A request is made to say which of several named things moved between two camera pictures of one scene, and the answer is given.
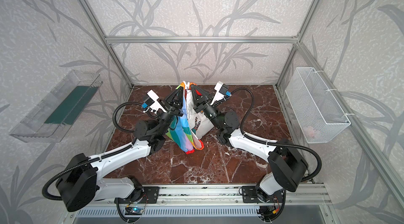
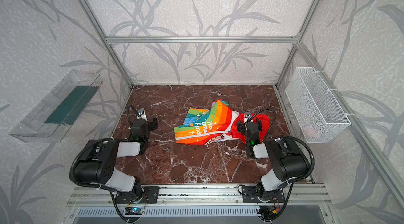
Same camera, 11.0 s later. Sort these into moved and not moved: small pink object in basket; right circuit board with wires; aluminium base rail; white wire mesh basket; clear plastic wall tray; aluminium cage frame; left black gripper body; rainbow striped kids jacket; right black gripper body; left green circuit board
Moved: rainbow striped kids jacket; right black gripper body; left black gripper body
Not moved: white wire mesh basket; aluminium base rail; clear plastic wall tray; aluminium cage frame; right circuit board with wires; left green circuit board; small pink object in basket
